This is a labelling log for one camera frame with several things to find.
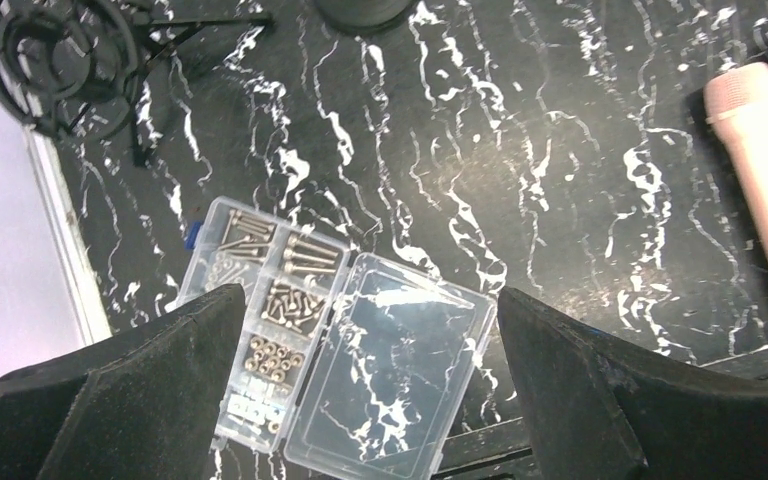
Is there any black tripod shock mount stand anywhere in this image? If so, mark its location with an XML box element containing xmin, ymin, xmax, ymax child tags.
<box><xmin>0</xmin><ymin>1</ymin><xmax>275</xmax><ymax>167</ymax></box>

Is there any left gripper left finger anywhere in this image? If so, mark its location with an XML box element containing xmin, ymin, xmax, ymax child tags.
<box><xmin>0</xmin><ymin>284</ymin><xmax>246</xmax><ymax>479</ymax></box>

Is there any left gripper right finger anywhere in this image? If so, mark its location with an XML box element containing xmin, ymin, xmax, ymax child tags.
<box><xmin>497</xmin><ymin>287</ymin><xmax>768</xmax><ymax>479</ymax></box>

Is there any clear plastic screw box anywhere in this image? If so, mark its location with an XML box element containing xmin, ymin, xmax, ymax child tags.
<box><xmin>178</xmin><ymin>197</ymin><xmax>496</xmax><ymax>479</ymax></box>

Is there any black round base clip stand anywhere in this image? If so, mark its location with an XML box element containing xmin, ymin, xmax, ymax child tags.
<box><xmin>313</xmin><ymin>0</ymin><xmax>414</xmax><ymax>30</ymax></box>

